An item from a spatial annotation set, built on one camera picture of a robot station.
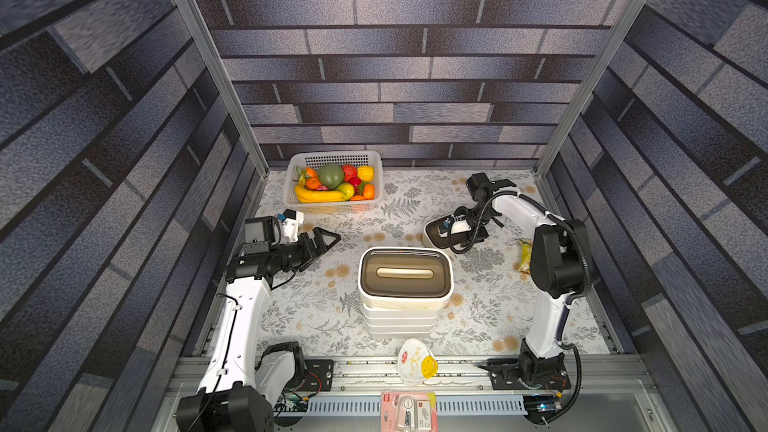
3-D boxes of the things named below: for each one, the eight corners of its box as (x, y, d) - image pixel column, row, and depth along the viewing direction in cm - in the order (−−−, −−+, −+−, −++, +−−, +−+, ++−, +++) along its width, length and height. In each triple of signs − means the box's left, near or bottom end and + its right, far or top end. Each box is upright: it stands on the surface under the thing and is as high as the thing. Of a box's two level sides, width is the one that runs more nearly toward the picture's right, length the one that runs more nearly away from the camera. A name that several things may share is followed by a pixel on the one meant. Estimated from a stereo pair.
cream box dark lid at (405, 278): (365, 338, 81) (356, 297, 57) (367, 298, 89) (359, 246, 65) (437, 338, 82) (458, 297, 57) (433, 298, 89) (450, 246, 65)
